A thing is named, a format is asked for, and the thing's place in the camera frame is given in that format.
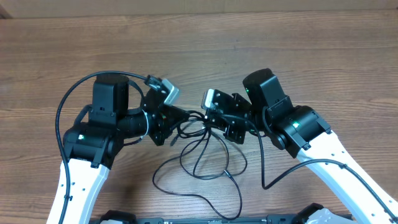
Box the thin black USB cable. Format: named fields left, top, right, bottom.
left=151, top=130, right=243, bottom=221

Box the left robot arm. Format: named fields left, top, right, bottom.
left=47, top=71, right=188, bottom=223

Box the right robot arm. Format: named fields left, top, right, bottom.
left=201, top=68, right=397, bottom=223

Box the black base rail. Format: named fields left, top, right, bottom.
left=90, top=203, right=356, bottom=224

